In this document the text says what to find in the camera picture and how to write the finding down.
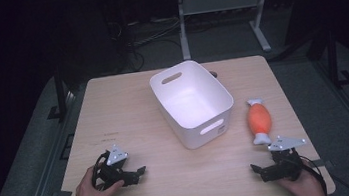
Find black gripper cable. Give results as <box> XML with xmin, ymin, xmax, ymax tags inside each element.
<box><xmin>88</xmin><ymin>150</ymin><xmax>116</xmax><ymax>192</ymax></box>
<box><xmin>294</xmin><ymin>151</ymin><xmax>330</xmax><ymax>196</ymax></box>

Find white plastic basket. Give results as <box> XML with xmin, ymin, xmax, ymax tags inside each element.
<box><xmin>146</xmin><ymin>54</ymin><xmax>240</xmax><ymax>154</ymax></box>

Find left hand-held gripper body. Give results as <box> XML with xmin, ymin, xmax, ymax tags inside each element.
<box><xmin>91</xmin><ymin>142</ymin><xmax>134</xmax><ymax>192</ymax></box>

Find white metal desk frame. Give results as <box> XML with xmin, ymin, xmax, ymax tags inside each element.
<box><xmin>175</xmin><ymin>0</ymin><xmax>279</xmax><ymax>63</ymax></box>

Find bundle of floor cables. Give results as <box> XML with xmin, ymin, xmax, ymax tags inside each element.
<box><xmin>106</xmin><ymin>11</ymin><xmax>190</xmax><ymax>75</ymax></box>

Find grey tape strip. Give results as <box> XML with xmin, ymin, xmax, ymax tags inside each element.
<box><xmin>52</xmin><ymin>188</ymin><xmax>74</xmax><ymax>196</ymax></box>
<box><xmin>310</xmin><ymin>157</ymin><xmax>336</xmax><ymax>170</ymax></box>

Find person's right hand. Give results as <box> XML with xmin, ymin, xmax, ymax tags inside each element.
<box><xmin>274</xmin><ymin>157</ymin><xmax>328</xmax><ymax>196</ymax></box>

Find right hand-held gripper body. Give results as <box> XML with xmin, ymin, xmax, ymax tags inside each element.
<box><xmin>261</xmin><ymin>132</ymin><xmax>311</xmax><ymax>185</ymax></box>

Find black metal stand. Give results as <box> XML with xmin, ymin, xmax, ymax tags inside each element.
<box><xmin>41</xmin><ymin>65</ymin><xmax>72</xmax><ymax>123</ymax></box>
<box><xmin>321</xmin><ymin>27</ymin><xmax>349</xmax><ymax>90</ymax></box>

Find orange plush bone toy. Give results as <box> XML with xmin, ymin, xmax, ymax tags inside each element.
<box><xmin>244</xmin><ymin>96</ymin><xmax>273</xmax><ymax>147</ymax></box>

